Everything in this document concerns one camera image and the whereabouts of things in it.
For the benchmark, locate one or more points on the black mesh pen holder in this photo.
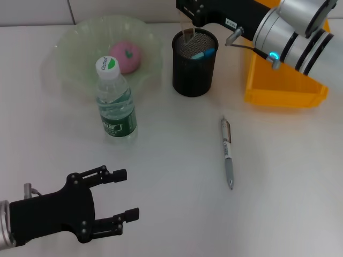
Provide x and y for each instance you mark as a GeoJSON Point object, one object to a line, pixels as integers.
{"type": "Point", "coordinates": [193, 80]}

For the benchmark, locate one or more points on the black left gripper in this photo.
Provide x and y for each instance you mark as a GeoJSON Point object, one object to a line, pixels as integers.
{"type": "Point", "coordinates": [53, 211]}

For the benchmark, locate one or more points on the blue and teal scissors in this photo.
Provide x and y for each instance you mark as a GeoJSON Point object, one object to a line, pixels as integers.
{"type": "Point", "coordinates": [203, 54]}

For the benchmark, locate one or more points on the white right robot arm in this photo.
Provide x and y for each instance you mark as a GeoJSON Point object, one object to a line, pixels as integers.
{"type": "Point", "coordinates": [308, 53]}

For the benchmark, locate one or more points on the green glass fruit plate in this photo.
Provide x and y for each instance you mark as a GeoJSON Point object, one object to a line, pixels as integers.
{"type": "Point", "coordinates": [75, 53]}

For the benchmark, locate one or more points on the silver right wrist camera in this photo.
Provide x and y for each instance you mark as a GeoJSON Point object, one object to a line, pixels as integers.
{"type": "Point", "coordinates": [305, 13]}

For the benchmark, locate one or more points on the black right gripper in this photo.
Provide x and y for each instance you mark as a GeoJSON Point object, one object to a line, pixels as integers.
{"type": "Point", "coordinates": [227, 13]}

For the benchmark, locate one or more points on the water bottle with green label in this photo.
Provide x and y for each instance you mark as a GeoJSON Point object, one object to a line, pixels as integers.
{"type": "Point", "coordinates": [115, 91]}

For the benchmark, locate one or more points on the clear grey ballpoint pen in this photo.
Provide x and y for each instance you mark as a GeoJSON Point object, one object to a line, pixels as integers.
{"type": "Point", "coordinates": [227, 166]}

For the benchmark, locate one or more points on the transparent plastic ruler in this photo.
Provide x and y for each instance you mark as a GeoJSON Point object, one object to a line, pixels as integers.
{"type": "Point", "coordinates": [189, 32]}

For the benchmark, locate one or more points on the yellow plastic bin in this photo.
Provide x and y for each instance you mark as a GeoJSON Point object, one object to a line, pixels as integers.
{"type": "Point", "coordinates": [281, 88]}

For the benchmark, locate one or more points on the pink peach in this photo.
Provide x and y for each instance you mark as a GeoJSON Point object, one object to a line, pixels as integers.
{"type": "Point", "coordinates": [131, 64]}

